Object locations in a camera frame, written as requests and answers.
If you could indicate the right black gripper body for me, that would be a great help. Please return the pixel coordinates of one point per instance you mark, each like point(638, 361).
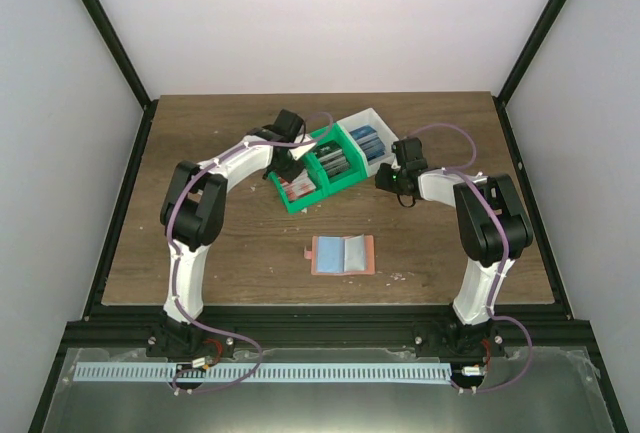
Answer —
point(393, 184)

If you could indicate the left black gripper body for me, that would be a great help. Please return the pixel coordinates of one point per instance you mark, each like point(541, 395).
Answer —
point(283, 171)

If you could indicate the pink leather card holder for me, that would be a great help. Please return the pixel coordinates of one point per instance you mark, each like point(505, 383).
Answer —
point(341, 256)

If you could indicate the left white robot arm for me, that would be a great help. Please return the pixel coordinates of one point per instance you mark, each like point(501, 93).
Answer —
point(193, 210)

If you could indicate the red white card stack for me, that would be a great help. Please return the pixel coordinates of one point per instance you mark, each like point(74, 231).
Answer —
point(300, 187)

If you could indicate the black card stack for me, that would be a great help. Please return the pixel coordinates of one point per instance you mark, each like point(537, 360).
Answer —
point(332, 159)

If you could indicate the blue card stack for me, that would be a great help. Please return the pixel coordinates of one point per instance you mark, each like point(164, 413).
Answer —
point(369, 141)

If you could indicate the left green bin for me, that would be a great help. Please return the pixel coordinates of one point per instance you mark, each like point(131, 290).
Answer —
point(314, 170)

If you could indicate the green bin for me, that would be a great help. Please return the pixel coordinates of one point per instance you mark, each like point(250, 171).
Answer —
point(356, 174)
point(314, 170)

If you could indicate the middle green bin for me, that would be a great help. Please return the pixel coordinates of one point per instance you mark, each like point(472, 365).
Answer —
point(356, 174)

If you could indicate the white bin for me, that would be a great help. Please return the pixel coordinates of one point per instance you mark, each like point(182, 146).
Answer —
point(370, 117)

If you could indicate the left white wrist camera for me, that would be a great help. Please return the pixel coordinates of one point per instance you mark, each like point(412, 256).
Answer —
point(302, 149)

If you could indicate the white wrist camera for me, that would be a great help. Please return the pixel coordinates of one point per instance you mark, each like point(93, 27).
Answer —
point(302, 149)
point(394, 148)

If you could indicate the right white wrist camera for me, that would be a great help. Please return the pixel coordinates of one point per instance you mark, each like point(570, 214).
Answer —
point(394, 148)

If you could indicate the light blue cable duct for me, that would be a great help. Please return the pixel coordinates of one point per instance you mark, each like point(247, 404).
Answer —
point(141, 372)

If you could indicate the black aluminium front rail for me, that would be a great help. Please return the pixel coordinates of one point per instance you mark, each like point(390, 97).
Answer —
point(429, 330)

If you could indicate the right black frame post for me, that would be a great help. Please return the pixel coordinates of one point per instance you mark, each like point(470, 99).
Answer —
point(535, 40)

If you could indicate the black frame post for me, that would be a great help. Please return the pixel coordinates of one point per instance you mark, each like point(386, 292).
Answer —
point(107, 32)
point(535, 40)

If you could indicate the left black frame post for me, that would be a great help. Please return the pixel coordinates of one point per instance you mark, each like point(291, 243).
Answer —
point(107, 32)

